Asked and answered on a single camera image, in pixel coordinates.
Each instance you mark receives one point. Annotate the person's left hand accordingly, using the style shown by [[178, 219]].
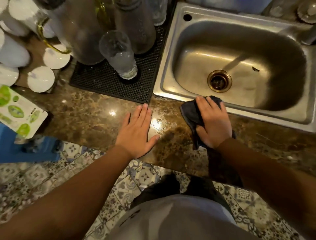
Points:
[[134, 138]]

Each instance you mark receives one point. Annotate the person's right hand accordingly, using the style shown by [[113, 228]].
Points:
[[216, 126]]

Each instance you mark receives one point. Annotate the person's right thumb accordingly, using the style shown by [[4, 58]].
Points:
[[202, 133]]

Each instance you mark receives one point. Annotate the person's left little finger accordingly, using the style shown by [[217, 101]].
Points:
[[125, 122]]

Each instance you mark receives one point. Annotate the person's left middle finger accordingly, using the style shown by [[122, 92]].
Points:
[[142, 116]]

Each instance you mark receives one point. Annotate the person's left thumb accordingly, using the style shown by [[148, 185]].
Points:
[[153, 142]]

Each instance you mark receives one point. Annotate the person's right middle finger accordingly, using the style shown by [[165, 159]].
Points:
[[212, 106]]

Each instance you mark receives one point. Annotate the dark blue cleaning cloth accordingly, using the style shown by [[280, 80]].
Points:
[[191, 115]]

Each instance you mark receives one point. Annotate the person's right forearm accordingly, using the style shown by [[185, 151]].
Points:
[[266, 178]]

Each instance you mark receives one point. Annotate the person's left forearm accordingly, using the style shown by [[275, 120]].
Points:
[[74, 192]]

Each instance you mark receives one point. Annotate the brass sink drain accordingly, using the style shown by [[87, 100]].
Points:
[[219, 81]]

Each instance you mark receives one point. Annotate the black rubber bar mat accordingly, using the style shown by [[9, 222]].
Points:
[[108, 81]]

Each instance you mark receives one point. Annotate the black trousers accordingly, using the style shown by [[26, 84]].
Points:
[[170, 185]]

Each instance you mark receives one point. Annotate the small dark scrap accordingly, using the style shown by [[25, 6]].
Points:
[[255, 69]]

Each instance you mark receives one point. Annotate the clear drinking glass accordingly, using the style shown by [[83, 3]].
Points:
[[119, 55]]

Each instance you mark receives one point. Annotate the stainless steel sink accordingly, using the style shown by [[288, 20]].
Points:
[[246, 49]]

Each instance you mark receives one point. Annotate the white shirt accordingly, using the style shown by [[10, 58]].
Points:
[[177, 220]]

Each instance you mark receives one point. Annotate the tall dark glass jar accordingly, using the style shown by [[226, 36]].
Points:
[[135, 27]]

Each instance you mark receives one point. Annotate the large glass pitcher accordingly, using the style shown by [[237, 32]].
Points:
[[79, 32]]

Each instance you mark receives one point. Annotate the blue plastic stool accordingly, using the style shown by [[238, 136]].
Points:
[[24, 152]]

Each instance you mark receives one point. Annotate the clear ribbed glass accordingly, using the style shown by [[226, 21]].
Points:
[[159, 12]]

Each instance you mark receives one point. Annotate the white pouch with green print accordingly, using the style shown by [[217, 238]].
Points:
[[19, 111]]

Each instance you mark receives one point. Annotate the brown cardboard tray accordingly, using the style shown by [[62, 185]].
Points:
[[35, 56]]

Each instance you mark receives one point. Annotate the small clear glass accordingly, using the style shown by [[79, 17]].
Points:
[[276, 10]]

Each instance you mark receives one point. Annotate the group of white cup stacks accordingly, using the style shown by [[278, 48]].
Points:
[[14, 52]]

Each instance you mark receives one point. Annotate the wide clear glass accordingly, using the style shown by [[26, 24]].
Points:
[[307, 11]]

